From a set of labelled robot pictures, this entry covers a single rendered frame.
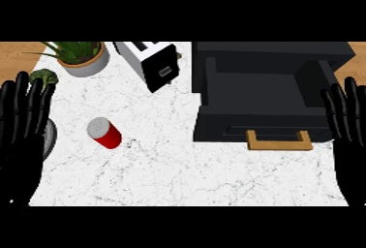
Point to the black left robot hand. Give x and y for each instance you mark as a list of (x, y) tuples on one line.
[(20, 135)]

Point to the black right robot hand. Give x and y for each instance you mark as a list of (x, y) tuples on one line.
[(350, 135)]

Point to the red can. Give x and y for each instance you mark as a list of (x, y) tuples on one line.
[(105, 132)]

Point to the dark grey open drawer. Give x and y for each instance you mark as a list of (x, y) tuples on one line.
[(262, 109)]

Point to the grey round plate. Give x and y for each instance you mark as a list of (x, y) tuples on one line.
[(49, 137)]

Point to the green broccoli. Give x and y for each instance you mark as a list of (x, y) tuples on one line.
[(45, 77)]

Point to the potted green plant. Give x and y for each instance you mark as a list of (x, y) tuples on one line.
[(79, 56)]

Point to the dark grey cabinet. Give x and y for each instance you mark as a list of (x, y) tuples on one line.
[(266, 61)]

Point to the white and black toaster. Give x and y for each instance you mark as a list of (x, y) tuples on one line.
[(151, 64)]

